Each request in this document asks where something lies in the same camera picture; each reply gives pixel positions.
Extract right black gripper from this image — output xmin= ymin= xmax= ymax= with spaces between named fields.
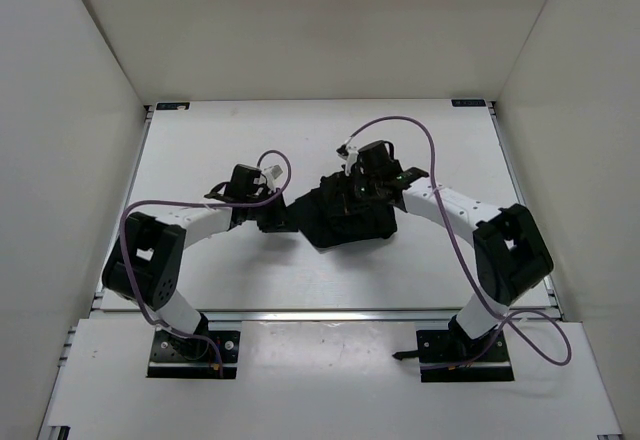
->
xmin=327 ymin=171 xmax=381 ymax=219

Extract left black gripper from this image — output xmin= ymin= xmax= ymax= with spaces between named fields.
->
xmin=247 ymin=187 xmax=298 ymax=233

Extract black pleated skirt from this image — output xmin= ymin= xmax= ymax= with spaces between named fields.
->
xmin=287 ymin=172 xmax=397 ymax=249

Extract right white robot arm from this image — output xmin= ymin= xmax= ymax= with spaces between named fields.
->
xmin=337 ymin=140 xmax=554 ymax=361

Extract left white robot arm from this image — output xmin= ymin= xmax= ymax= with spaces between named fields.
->
xmin=102 ymin=164 xmax=296 ymax=358

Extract right blue corner label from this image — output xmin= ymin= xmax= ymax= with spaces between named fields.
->
xmin=451 ymin=98 xmax=487 ymax=108

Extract blue corner label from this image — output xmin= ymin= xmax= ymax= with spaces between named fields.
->
xmin=451 ymin=98 xmax=487 ymax=108
xmin=155 ymin=102 xmax=190 ymax=111

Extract left blue corner label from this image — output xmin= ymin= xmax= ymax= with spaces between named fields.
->
xmin=155 ymin=102 xmax=190 ymax=111

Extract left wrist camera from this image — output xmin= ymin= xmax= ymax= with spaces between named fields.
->
xmin=261 ymin=165 xmax=283 ymax=190

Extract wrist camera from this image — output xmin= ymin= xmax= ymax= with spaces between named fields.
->
xmin=336 ymin=143 xmax=359 ymax=176
xmin=261 ymin=165 xmax=283 ymax=190

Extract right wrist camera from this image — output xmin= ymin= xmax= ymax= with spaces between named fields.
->
xmin=336 ymin=143 xmax=359 ymax=176

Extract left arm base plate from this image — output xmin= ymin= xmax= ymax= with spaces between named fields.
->
xmin=147 ymin=329 xmax=241 ymax=380

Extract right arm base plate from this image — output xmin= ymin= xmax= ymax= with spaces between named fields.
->
xmin=392 ymin=329 xmax=515 ymax=384

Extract aluminium table edge rail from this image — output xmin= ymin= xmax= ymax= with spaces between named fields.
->
xmin=92 ymin=308 xmax=561 ymax=324

